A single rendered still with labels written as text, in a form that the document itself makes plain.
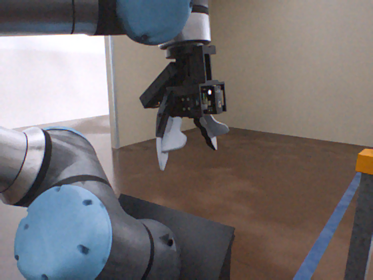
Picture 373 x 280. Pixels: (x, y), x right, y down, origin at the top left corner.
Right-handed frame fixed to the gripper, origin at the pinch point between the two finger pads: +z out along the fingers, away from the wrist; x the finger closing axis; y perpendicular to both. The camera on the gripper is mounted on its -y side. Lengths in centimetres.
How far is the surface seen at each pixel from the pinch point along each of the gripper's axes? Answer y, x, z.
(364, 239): 13, 93, 60
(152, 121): -418, 351, 49
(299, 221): -63, 213, 124
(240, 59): -330, 569, -64
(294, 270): -40, 141, 125
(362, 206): 12, 93, 44
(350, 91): -100, 580, 27
